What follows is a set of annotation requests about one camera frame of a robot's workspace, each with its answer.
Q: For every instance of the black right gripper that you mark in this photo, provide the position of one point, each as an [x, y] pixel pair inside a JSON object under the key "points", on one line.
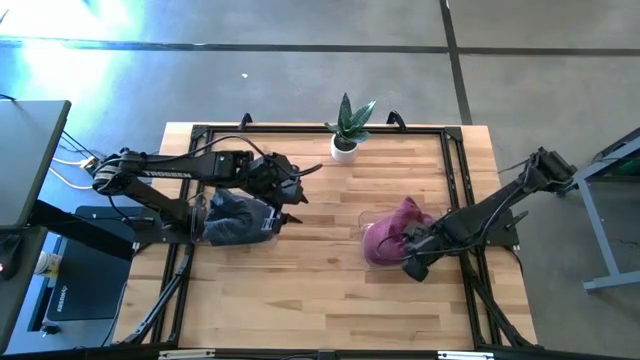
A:
{"points": [[427, 242]]}

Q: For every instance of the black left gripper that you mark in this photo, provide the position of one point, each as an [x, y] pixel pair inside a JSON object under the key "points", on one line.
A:
{"points": [[275, 177]]}

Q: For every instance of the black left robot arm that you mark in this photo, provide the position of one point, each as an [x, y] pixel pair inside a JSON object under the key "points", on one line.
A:
{"points": [[170, 172]]}

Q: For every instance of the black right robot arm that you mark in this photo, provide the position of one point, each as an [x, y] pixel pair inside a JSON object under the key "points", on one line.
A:
{"points": [[480, 215]]}

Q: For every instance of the clear plastic bin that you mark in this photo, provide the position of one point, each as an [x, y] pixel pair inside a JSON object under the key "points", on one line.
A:
{"points": [[200, 227], [364, 220]]}

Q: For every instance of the white plant pot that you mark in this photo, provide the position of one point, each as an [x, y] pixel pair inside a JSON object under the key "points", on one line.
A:
{"points": [[344, 154]]}

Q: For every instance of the green snake plant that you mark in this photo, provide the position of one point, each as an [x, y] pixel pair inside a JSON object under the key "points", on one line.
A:
{"points": [[350, 122]]}

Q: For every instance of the grey metal table legs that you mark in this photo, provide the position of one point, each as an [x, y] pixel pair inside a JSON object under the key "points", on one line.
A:
{"points": [[601, 240]]}

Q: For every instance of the white power plug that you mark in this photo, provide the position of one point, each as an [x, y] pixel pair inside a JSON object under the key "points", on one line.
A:
{"points": [[89, 163]]}

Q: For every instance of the black Trossen case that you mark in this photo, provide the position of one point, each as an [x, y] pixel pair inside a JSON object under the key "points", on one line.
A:
{"points": [[90, 280]]}

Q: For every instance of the white paper cup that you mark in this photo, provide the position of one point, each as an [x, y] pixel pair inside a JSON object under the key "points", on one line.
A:
{"points": [[48, 264]]}

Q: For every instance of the grey desk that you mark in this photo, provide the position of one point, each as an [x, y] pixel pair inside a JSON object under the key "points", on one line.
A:
{"points": [[30, 160]]}

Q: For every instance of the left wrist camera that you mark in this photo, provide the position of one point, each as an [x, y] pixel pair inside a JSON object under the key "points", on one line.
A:
{"points": [[271, 222]]}

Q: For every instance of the black aluminium table frame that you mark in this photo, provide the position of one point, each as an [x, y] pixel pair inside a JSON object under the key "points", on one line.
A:
{"points": [[280, 129]]}

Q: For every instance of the silver frame bracket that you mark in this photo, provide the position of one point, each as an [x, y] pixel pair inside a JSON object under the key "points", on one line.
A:
{"points": [[465, 355], [185, 355]]}

